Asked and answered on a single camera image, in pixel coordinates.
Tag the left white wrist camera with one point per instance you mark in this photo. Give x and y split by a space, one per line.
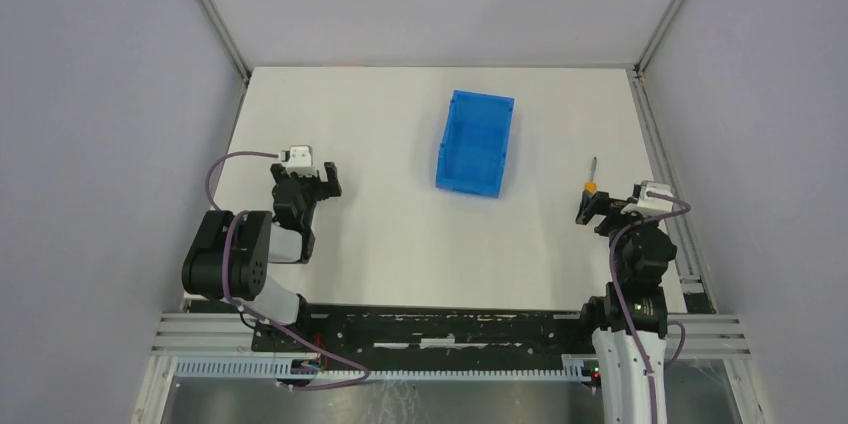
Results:
298 160

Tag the right corner aluminium post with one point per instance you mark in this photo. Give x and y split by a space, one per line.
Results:
667 17

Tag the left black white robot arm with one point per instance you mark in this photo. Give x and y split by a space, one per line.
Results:
230 256

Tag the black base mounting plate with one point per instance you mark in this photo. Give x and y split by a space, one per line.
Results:
383 338

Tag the front aluminium frame rail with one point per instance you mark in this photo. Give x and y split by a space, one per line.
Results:
708 336

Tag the corner aluminium post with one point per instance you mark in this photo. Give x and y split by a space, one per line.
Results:
667 17
229 45

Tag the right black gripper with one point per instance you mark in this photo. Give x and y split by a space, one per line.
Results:
603 205

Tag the left corner aluminium post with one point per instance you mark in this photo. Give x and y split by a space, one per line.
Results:
229 45

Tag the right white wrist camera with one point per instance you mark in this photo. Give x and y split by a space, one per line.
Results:
649 199

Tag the orange handled screwdriver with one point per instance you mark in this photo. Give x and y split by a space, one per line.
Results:
590 187

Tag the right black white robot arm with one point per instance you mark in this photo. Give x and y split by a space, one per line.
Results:
628 325

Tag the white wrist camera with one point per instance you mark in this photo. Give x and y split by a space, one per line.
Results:
649 199
298 160

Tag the white slotted cable duct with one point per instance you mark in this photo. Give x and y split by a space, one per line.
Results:
288 368

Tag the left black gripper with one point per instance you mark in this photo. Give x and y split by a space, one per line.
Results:
308 185

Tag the blue plastic bin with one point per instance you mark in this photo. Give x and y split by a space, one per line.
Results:
473 150

